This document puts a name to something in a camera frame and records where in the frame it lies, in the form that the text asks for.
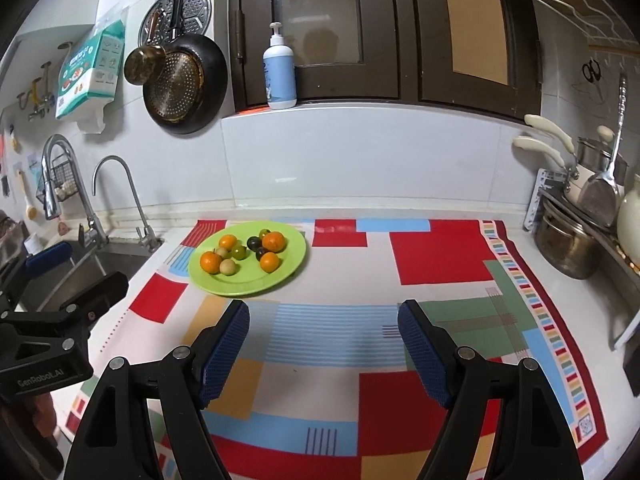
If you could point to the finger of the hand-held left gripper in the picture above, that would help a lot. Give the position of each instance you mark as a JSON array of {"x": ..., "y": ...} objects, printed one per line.
[
  {"x": 107, "y": 287},
  {"x": 50, "y": 256}
]

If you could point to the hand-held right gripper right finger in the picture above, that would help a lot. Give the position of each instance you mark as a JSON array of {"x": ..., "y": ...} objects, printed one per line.
[{"x": 425, "y": 355}]

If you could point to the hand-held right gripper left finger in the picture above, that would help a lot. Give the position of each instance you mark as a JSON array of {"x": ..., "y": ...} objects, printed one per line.
[{"x": 225, "y": 355}]

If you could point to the small tan round fruit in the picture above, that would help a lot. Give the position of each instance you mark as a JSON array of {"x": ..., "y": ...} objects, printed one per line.
[
  {"x": 228, "y": 267},
  {"x": 221, "y": 253}
]

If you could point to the small orange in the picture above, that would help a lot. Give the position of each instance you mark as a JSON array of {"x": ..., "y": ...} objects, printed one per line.
[
  {"x": 210, "y": 262},
  {"x": 228, "y": 242},
  {"x": 269, "y": 262}
]

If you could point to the small green round fruit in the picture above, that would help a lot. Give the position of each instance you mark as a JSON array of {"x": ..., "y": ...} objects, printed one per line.
[{"x": 238, "y": 252}]

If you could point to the green plate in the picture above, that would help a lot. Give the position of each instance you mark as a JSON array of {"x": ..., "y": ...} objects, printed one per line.
[{"x": 290, "y": 265}]

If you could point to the large orange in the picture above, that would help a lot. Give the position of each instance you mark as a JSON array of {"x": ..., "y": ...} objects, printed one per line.
[{"x": 273, "y": 242}]

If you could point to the person's left hand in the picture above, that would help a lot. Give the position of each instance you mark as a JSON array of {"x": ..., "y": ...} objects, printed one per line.
[{"x": 41, "y": 414}]

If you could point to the steel sink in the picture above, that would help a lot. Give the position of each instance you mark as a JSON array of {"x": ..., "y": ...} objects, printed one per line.
[{"x": 115, "y": 260}]

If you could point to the yellow dish brush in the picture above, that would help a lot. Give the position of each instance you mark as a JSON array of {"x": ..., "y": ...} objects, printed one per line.
[{"x": 30, "y": 207}]

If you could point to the chrome pull-down faucet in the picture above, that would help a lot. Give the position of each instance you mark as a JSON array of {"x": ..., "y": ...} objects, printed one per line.
[{"x": 95, "y": 225}]

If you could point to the chrome gooseneck faucet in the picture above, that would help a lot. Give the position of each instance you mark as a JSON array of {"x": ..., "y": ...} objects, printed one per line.
[{"x": 137, "y": 205}]

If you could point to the colourful patchwork table mat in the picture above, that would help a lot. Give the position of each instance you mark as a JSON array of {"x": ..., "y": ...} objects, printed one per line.
[{"x": 440, "y": 255}]

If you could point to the large steel pot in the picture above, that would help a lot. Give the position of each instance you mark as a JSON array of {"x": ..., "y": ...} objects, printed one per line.
[{"x": 565, "y": 242}]

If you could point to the green and white box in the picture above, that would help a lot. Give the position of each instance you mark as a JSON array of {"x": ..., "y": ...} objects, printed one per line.
[{"x": 90, "y": 72}]

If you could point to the brass perforated colander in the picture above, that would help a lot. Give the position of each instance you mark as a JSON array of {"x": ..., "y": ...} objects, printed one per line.
[{"x": 176, "y": 87}]

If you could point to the brass ladle cup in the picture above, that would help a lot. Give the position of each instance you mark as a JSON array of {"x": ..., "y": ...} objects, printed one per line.
[{"x": 144, "y": 65}]

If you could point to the steel skimmer spatula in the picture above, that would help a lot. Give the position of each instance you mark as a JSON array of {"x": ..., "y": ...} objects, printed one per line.
[{"x": 600, "y": 200}]

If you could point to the black frying pan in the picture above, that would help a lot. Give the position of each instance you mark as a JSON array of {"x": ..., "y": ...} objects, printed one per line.
[{"x": 212, "y": 75}]

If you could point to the white ceramic jar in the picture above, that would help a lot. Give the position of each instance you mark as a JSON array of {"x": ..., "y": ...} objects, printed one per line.
[{"x": 629, "y": 220}]

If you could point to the steel pot with lid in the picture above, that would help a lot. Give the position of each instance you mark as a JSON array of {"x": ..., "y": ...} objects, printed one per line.
[{"x": 595, "y": 157}]

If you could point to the blue and white pump bottle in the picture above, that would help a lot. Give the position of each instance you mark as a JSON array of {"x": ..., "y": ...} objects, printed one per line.
[{"x": 280, "y": 77}]

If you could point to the steel steamer plate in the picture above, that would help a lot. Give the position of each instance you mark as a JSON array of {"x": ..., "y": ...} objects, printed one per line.
[{"x": 192, "y": 7}]

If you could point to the brown framed window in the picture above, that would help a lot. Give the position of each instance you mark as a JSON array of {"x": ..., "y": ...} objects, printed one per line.
[{"x": 405, "y": 35}]

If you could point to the black scissors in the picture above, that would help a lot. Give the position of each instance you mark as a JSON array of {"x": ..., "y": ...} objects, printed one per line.
[{"x": 592, "y": 71}]

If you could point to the wall hook rack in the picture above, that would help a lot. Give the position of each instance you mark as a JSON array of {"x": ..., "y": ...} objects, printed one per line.
[{"x": 37, "y": 95}]

